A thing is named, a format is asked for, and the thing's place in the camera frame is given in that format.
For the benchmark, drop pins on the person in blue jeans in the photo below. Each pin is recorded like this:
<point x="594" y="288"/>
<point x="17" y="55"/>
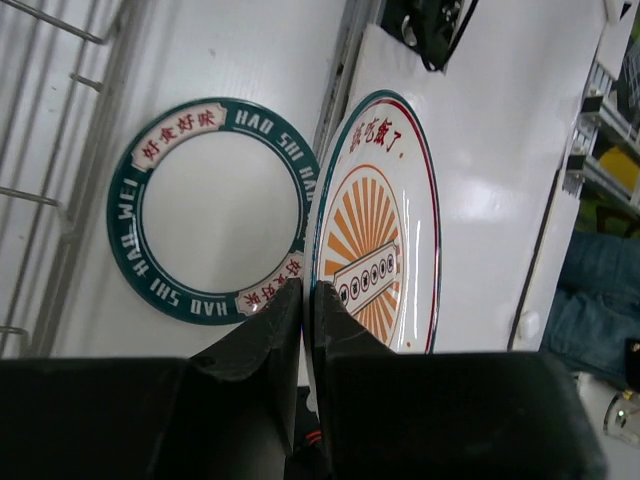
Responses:
<point x="593" y="324"/>

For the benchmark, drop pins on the white plate teal rim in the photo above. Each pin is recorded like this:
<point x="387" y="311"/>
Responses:
<point x="208" y="207"/>

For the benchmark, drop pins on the white plate orange sunburst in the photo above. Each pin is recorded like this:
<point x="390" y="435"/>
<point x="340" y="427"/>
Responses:
<point x="374" y="229"/>

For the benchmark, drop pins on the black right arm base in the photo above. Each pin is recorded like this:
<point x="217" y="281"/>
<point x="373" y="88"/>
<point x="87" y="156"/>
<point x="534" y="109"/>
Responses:
<point x="432" y="29"/>

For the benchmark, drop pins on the metal shelving with items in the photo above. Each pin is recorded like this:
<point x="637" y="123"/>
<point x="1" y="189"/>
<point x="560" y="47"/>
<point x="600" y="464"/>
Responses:
<point x="602" y="168"/>

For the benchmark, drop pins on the grey wire dish rack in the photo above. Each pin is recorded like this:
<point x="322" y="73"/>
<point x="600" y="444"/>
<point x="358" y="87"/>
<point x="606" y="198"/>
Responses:
<point x="63" y="68"/>

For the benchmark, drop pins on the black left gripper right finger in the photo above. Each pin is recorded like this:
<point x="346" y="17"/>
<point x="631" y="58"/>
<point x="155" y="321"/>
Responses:
<point x="482" y="415"/>

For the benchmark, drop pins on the aluminium rail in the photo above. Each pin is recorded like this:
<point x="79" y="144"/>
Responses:
<point x="356" y="17"/>

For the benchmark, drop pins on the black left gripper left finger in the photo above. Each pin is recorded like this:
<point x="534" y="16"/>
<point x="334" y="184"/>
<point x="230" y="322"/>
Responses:
<point x="225" y="413"/>

